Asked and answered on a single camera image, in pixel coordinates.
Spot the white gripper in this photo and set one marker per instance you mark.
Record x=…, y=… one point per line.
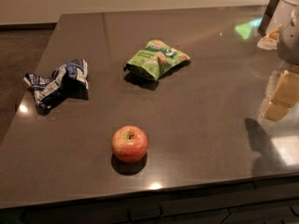
x=289, y=42

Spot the red apple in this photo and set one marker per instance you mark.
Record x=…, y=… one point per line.
x=129, y=144

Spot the white container at corner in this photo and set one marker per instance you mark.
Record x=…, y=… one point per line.
x=282, y=13

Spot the black panel at corner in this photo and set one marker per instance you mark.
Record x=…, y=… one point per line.
x=267, y=16

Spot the green snack bag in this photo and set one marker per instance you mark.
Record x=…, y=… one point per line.
x=155, y=60

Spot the blue white crumpled bag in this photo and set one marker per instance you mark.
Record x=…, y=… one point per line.
x=69, y=78

